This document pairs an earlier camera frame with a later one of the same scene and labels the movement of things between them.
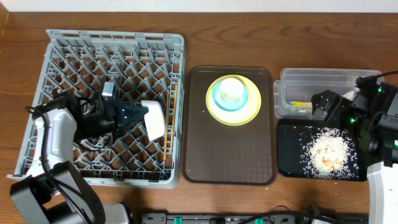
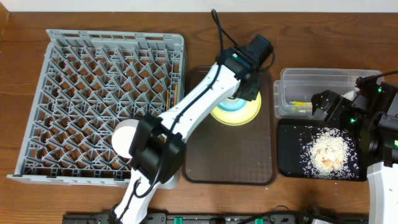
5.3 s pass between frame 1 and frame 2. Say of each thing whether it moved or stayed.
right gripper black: stayed
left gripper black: moved
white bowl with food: moved
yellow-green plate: stayed
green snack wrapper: stayed
